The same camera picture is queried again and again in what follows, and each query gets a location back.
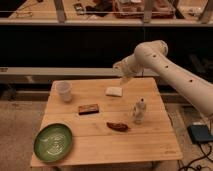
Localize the clear plastic cup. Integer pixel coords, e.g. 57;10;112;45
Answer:
56;81;72;102

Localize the brown sausage toy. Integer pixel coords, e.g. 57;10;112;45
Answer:
106;122;129;132

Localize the white sponge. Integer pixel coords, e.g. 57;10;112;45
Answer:
106;87;123;97

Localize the white figurine bottle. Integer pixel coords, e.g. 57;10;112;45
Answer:
133;98;146;124

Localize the brown rectangular block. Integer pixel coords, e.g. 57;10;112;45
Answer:
78;104;99;115

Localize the wooden table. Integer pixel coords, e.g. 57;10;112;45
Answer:
30;77;184;171

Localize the black cable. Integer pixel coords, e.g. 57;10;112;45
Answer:
177;142;213;171

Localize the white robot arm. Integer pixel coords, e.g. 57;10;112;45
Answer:
113;40;213;120

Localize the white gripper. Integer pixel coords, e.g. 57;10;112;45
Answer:
113;55;143;84

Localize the red tray on shelf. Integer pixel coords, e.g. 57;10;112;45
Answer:
112;0;175;18

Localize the green ceramic bowl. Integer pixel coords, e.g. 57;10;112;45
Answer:
34;123;73;163

